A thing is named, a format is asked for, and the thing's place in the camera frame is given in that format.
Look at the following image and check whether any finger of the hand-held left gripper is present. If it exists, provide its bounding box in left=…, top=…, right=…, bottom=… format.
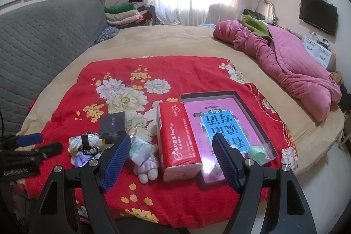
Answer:
left=27, top=142, right=63, bottom=160
left=5, top=133, right=43, bottom=149

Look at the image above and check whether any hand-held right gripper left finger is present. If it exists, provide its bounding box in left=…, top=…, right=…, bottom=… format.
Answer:
left=27, top=132, right=132, bottom=234

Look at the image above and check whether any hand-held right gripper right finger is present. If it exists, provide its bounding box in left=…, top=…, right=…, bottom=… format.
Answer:
left=212, top=132, right=317, bottom=234

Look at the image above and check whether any leopard print scrunchie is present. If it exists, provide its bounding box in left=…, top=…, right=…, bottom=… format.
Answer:
left=79, top=132, right=106, bottom=156

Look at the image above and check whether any small white tissue packet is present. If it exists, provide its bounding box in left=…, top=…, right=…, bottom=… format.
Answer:
left=128, top=135, right=159, bottom=166

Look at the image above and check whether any grey box with pink print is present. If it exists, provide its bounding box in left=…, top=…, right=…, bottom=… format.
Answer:
left=179, top=91, right=279, bottom=186

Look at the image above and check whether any green soft item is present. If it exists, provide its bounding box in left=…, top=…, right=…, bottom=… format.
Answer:
left=247, top=145, right=269, bottom=166

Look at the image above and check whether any white purple plush doll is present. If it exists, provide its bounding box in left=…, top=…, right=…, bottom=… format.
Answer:
left=133, top=156, right=160, bottom=183

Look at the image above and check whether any small black box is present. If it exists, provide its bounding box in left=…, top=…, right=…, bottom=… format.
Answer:
left=98, top=113, right=126, bottom=140

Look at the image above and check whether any red tissue pack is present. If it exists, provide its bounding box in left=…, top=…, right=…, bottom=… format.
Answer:
left=156, top=102, right=203, bottom=183

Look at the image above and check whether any grey quilted headboard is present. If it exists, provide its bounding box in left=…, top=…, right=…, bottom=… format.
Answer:
left=0, top=0, right=120, bottom=127

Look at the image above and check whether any red floral blanket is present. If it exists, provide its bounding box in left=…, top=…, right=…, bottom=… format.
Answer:
left=27, top=57, right=298, bottom=229

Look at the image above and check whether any pink quilt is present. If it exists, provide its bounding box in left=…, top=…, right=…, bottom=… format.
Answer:
left=212, top=20, right=342, bottom=124

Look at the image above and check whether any beige bed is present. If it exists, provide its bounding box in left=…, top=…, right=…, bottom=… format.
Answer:
left=18, top=24, right=345, bottom=196

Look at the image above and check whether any blue patterned pillow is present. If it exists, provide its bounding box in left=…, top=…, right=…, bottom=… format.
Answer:
left=95, top=26, right=120, bottom=45

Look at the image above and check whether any green cloth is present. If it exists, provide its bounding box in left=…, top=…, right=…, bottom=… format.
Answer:
left=241, top=14, right=274, bottom=41

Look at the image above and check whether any white drawer cabinet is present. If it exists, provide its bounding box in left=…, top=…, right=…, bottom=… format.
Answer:
left=303, top=35, right=334, bottom=68

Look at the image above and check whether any stack of folded clothes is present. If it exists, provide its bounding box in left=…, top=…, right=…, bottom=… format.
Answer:
left=104, top=2, right=155, bottom=29

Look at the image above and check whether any grey chair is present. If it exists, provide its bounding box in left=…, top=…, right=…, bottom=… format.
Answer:
left=208, top=4, right=229, bottom=27

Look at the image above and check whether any silver framed mirror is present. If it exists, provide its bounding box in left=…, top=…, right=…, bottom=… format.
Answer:
left=256, top=0, right=276, bottom=23

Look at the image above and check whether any black wall television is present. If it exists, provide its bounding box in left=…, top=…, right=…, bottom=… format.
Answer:
left=299, top=0, right=338, bottom=36

